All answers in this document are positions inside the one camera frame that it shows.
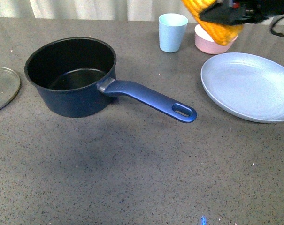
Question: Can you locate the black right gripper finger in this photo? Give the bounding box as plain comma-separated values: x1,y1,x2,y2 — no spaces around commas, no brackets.
199,0,246,25

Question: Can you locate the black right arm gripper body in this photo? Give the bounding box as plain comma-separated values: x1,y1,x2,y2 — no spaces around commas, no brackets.
229,0,284,23

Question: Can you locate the yellow corn cob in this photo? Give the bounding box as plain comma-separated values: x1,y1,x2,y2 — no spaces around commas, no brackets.
182,0,244,46

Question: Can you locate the glass lid with blue knob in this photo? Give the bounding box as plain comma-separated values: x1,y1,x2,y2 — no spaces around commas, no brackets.
0,67,21,110

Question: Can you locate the pink plastic bowl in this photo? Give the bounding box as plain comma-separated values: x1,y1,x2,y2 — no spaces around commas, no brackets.
194,24,237,55

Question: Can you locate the light blue plastic cup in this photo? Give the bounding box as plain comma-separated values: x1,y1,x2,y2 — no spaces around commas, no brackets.
159,13,188,53

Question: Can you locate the light blue plastic plate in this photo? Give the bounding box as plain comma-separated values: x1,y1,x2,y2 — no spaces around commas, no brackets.
200,52,284,123

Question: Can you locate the white pleated curtain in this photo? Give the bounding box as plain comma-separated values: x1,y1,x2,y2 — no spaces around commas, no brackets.
0,0,195,23

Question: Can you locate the black cable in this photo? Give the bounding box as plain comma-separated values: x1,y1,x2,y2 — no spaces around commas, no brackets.
269,13,284,38

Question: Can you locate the blue saucepan with handle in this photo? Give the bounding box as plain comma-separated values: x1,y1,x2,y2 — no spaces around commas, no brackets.
24,37,197,123

